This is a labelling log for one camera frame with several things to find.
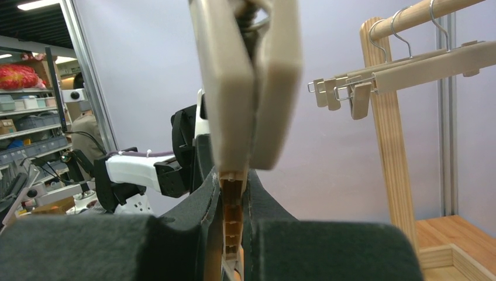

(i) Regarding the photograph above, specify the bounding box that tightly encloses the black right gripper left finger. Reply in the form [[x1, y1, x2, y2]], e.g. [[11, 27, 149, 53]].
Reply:
[[1, 169, 222, 280]]

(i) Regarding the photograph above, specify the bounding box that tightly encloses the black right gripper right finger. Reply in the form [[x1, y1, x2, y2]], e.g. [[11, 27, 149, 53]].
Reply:
[[243, 170, 423, 281]]

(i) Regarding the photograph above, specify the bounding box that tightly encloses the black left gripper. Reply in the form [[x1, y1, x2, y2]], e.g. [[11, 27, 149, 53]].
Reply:
[[171, 105, 214, 193]]

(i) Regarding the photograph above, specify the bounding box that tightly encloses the wooden hanger with blue underwear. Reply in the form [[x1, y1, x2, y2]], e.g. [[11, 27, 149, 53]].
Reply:
[[189, 1, 303, 280]]

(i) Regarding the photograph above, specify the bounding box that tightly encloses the wooden clip hanger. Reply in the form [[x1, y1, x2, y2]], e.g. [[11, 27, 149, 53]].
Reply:
[[323, 5, 481, 112]]

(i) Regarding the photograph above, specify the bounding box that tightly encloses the wooden hanger with grey underwear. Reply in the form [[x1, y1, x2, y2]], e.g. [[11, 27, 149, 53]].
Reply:
[[333, 0, 496, 120]]

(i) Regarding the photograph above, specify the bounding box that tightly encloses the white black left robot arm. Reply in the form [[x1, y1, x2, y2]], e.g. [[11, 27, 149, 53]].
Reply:
[[94, 101, 213, 214]]

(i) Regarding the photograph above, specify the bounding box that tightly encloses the empty wooden hanger far left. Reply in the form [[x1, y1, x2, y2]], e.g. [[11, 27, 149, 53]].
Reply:
[[307, 18, 450, 108]]

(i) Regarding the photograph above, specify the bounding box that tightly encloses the person in background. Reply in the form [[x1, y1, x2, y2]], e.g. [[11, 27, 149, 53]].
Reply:
[[70, 72, 106, 165]]

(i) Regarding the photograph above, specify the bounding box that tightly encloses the storage shelf with bins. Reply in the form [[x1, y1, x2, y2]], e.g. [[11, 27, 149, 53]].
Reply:
[[0, 46, 98, 229]]

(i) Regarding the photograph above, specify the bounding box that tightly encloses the wooden clothes rack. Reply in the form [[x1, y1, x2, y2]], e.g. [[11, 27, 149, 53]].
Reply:
[[360, 1, 495, 280]]

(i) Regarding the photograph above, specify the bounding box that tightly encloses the aluminium frame rail left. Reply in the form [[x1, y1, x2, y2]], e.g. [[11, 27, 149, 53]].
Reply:
[[60, 0, 118, 151]]

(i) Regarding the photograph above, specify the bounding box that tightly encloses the aluminium frame rail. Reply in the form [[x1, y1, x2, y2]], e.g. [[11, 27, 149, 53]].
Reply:
[[60, 0, 118, 151], [435, 11, 459, 218]]

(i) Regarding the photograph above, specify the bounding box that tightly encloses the aluminium frame rail right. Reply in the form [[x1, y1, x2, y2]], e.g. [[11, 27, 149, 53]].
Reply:
[[435, 11, 459, 218]]

